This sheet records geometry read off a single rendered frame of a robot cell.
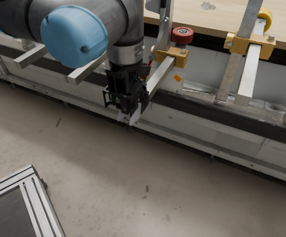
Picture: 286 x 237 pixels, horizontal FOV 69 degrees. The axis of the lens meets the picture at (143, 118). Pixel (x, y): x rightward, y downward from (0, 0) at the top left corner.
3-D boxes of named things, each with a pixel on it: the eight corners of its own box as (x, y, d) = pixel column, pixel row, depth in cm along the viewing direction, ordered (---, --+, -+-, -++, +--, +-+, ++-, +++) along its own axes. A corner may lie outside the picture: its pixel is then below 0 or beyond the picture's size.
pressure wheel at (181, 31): (185, 64, 84) (190, 35, 75) (167, 59, 86) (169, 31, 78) (191, 54, 89) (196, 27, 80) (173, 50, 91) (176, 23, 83)
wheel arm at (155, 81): (139, 119, 59) (139, 108, 56) (129, 115, 60) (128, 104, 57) (185, 50, 86) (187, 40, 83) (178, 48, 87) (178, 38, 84)
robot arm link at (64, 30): (31, 60, 32) (76, 32, 39) (92, 79, 28) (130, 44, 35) (6, 3, 26) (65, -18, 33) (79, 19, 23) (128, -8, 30)
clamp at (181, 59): (183, 69, 77) (185, 56, 73) (149, 60, 81) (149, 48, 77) (187, 61, 81) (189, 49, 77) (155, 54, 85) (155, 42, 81)
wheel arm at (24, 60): (23, 71, 77) (18, 61, 74) (17, 69, 79) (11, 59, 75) (91, 27, 105) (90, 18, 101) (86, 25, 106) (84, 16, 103)
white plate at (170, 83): (181, 95, 85) (184, 74, 78) (125, 79, 93) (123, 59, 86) (181, 94, 86) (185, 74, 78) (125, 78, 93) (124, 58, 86)
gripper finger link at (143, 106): (130, 111, 56) (128, 85, 50) (133, 107, 57) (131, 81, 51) (146, 116, 54) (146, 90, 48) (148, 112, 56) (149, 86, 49)
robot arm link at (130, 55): (117, 26, 44) (152, 34, 41) (118, 47, 47) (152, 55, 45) (96, 41, 39) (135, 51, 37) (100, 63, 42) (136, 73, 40)
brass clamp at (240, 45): (267, 61, 62) (275, 45, 58) (221, 51, 66) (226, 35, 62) (269, 51, 66) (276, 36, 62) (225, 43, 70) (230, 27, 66)
